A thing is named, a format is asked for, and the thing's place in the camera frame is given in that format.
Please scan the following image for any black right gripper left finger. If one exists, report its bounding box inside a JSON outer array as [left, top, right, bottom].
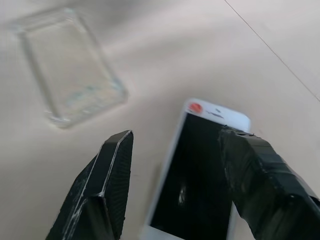
[[45, 129, 134, 240]]

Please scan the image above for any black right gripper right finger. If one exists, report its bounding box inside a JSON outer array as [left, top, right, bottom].
[[216, 126, 320, 240]]

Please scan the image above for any white smartphone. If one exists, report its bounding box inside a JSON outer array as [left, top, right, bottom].
[[141, 97, 252, 240]]

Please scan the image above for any clear plastic phone case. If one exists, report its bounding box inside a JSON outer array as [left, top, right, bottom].
[[7, 7, 129, 129]]

